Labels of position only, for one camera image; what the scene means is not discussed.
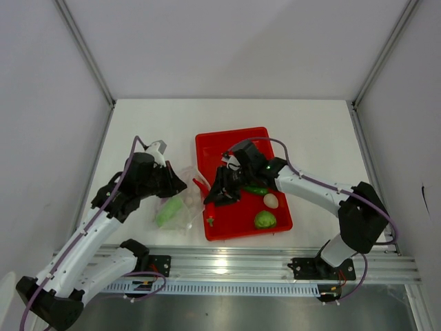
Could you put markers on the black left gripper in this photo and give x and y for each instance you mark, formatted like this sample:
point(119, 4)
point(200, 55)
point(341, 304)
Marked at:
point(174, 184)

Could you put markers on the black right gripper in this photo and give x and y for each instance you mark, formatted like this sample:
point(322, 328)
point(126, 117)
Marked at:
point(221, 198)

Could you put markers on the red chili pepper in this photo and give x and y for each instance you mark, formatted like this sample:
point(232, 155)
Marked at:
point(209, 211)

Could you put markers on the light green cucumber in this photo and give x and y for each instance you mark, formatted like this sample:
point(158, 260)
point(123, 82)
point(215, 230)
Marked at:
point(168, 211)

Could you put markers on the clear dotted zip bag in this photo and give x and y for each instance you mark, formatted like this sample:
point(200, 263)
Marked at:
point(192, 203)

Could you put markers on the green chili pepper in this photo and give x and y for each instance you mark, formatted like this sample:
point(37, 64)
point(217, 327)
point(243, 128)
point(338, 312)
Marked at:
point(256, 190)

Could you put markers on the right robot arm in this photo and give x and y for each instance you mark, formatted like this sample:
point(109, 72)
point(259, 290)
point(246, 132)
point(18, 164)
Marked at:
point(361, 215)

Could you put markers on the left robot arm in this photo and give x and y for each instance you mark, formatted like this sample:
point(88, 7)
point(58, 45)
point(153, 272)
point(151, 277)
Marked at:
point(59, 293)

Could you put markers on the red plastic tray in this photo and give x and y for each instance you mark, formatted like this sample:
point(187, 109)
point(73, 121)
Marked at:
point(236, 220)

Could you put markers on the white egg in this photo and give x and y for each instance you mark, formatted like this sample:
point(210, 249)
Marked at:
point(271, 201)

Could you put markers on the green custard apple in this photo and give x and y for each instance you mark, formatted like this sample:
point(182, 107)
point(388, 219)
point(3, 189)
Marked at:
point(264, 220)

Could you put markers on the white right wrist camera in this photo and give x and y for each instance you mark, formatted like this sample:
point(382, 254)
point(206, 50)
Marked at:
point(230, 161)

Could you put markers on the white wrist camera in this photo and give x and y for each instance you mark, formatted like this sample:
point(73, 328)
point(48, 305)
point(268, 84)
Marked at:
point(230, 161)
point(156, 150)

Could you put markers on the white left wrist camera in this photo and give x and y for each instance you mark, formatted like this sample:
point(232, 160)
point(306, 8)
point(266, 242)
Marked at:
point(156, 150)

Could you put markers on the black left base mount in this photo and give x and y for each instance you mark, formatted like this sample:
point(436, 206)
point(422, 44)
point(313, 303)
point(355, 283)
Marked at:
point(160, 264)

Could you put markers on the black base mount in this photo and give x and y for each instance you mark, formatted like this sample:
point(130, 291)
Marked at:
point(304, 268)
point(160, 264)

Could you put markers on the white slotted cable duct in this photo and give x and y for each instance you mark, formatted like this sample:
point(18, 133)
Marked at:
point(284, 289)

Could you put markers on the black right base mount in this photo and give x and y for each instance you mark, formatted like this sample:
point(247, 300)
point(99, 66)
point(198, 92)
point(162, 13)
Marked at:
point(304, 268)

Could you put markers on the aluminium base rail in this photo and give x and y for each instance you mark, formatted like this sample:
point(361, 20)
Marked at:
point(269, 265)

